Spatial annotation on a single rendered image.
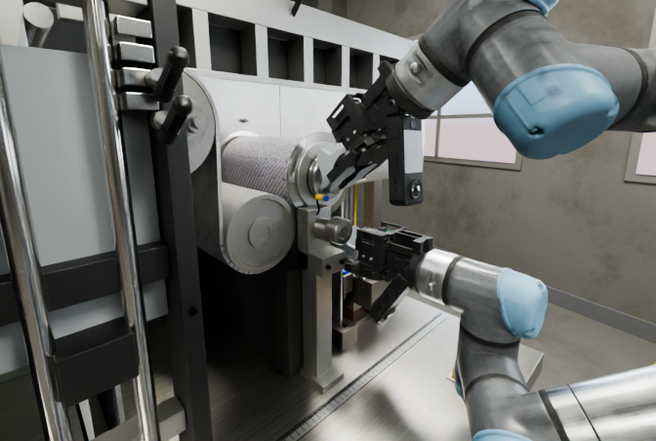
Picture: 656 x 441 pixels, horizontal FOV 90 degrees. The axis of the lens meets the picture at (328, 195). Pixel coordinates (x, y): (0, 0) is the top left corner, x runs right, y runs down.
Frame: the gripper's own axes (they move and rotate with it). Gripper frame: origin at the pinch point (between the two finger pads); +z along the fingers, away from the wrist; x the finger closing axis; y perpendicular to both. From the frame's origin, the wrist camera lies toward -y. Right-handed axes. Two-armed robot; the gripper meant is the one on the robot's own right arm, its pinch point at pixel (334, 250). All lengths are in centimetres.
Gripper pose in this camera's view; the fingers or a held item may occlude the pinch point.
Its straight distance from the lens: 66.1
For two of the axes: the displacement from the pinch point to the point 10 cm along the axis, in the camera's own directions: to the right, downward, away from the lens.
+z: -6.9, -1.5, 7.1
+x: -7.2, 1.4, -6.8
